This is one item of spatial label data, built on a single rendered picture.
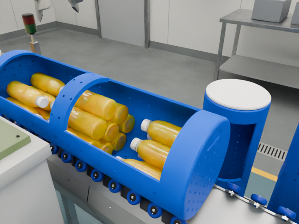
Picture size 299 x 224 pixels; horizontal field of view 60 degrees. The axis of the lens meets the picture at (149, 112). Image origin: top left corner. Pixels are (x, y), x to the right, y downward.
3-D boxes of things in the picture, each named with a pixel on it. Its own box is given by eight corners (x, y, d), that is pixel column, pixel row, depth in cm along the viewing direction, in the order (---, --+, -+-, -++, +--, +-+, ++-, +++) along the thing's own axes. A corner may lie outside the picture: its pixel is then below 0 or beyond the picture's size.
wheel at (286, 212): (295, 219, 68) (297, 212, 69) (277, 211, 70) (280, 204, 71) (293, 220, 72) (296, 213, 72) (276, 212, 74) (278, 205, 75)
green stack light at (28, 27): (30, 34, 149) (27, 25, 146) (23, 32, 152) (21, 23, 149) (39, 31, 153) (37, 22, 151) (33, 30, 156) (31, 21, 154)
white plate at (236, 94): (202, 78, 128) (202, 80, 128) (210, 107, 104) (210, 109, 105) (260, 79, 126) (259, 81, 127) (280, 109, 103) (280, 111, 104)
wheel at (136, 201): (141, 193, 74) (144, 193, 76) (128, 186, 76) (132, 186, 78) (135, 208, 74) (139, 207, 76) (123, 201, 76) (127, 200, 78)
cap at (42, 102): (35, 106, 93) (38, 108, 92) (38, 96, 92) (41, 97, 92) (45, 107, 96) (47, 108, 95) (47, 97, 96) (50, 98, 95)
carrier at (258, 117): (187, 197, 176) (191, 236, 152) (201, 79, 129) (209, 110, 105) (230, 199, 174) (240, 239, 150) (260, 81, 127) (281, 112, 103)
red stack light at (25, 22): (27, 25, 146) (26, 18, 144) (21, 23, 149) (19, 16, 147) (37, 22, 150) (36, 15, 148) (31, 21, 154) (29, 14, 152)
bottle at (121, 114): (126, 101, 85) (86, 86, 95) (113, 118, 83) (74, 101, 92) (132, 113, 91) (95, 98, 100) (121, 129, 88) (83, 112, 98)
